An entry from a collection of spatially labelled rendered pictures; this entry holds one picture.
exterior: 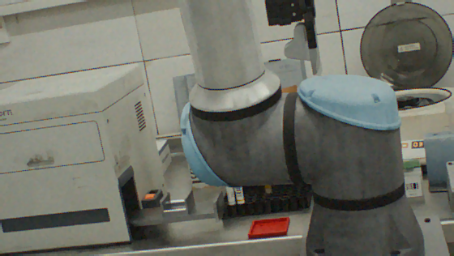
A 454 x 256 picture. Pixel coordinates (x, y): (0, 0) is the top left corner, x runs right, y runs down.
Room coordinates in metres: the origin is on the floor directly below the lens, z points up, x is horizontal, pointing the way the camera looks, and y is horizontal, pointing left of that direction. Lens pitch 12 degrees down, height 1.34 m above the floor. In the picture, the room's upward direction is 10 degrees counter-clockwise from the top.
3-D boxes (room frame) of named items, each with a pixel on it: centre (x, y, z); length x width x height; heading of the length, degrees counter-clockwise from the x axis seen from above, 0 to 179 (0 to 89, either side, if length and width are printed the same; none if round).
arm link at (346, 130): (0.87, -0.14, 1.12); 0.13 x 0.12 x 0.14; 72
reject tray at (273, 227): (1.22, -0.04, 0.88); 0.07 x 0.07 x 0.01; 78
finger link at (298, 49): (1.25, -0.15, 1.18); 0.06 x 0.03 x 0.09; 80
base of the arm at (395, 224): (0.87, -0.15, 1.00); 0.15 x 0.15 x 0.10
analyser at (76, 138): (1.43, 0.31, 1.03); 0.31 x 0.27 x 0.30; 78
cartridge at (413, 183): (1.24, -0.31, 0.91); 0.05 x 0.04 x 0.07; 168
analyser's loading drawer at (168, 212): (1.30, 0.14, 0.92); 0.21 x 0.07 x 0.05; 78
